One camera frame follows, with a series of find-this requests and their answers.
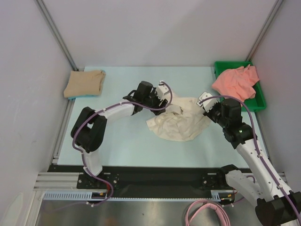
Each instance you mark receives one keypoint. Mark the right aluminium corner post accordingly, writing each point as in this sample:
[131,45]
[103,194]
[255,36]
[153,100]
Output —
[265,28]

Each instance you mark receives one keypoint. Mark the aluminium corner post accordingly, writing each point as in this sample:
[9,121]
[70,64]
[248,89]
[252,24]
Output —
[265,28]
[55,32]

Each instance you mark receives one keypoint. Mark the left aluminium corner post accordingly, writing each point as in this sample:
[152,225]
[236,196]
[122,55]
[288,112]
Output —
[55,32]

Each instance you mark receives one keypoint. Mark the slotted cable duct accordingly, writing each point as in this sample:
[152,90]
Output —
[74,196]

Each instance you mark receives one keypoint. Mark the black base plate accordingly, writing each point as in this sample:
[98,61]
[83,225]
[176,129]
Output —
[160,192]

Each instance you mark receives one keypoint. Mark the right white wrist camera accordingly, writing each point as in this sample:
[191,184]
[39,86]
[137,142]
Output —
[206,101]

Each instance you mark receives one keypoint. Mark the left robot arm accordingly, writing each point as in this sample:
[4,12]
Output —
[89,129]

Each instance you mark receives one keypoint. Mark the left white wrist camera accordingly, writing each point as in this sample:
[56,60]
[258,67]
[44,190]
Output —
[163,92]

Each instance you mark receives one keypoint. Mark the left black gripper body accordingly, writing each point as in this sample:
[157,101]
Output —
[153,101]

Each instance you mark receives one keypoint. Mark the aluminium frame rail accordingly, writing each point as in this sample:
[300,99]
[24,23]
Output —
[56,181]

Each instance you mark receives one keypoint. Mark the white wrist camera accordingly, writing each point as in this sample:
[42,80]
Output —
[206,101]
[163,92]

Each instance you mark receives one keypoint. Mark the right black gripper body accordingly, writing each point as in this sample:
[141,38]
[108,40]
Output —
[210,115]

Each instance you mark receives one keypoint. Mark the folded tan t shirt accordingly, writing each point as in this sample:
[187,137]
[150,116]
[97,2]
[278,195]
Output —
[83,82]

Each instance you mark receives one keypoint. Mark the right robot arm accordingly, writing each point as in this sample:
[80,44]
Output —
[276,204]

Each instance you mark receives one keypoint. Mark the cream white t shirt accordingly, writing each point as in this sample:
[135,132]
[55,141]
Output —
[182,121]

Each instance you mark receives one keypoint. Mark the pink t shirt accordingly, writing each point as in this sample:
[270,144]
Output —
[237,82]

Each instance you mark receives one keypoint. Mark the green plastic bin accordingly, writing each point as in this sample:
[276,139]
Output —
[256,104]

